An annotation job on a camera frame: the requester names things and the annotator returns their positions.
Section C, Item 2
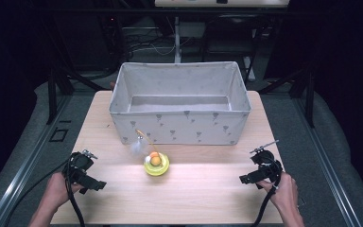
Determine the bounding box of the black chair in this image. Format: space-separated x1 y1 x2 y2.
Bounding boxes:
200 13 261 64

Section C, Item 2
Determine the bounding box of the white printed fabric storage box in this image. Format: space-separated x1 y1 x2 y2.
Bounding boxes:
109 61 252 147

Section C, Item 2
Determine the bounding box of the white desk leg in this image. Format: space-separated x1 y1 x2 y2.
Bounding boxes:
173 15 182 64

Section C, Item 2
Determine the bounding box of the aluminium floor rail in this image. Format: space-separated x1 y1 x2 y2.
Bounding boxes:
0 94 74 227
291 96 363 227

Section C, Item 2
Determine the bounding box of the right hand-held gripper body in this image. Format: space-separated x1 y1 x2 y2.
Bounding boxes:
238 149 284 190

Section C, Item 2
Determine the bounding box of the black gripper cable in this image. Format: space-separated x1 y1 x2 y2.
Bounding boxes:
4 159 86 227
251 171 282 227

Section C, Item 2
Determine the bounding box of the white desk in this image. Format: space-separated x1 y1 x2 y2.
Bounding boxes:
154 0 291 9

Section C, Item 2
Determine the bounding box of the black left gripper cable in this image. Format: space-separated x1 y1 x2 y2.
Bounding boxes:
4 159 86 227

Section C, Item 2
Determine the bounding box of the black metal stand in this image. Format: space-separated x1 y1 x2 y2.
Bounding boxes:
258 62 317 129
45 67 112 126

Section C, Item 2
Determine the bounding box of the white floor cable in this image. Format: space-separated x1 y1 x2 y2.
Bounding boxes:
128 36 192 57

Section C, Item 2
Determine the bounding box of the person's right hand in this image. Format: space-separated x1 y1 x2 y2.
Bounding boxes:
256 172 299 219

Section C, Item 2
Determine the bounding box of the person's left hand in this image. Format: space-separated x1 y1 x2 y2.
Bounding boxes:
43 171 84 210

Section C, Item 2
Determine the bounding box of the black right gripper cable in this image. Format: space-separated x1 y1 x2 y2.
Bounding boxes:
251 171 282 227

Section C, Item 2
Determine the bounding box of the yellow feather cat toy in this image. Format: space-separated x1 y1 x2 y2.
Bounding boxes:
130 129 171 177

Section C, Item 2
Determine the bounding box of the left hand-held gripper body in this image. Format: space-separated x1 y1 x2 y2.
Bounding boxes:
61 151 108 195

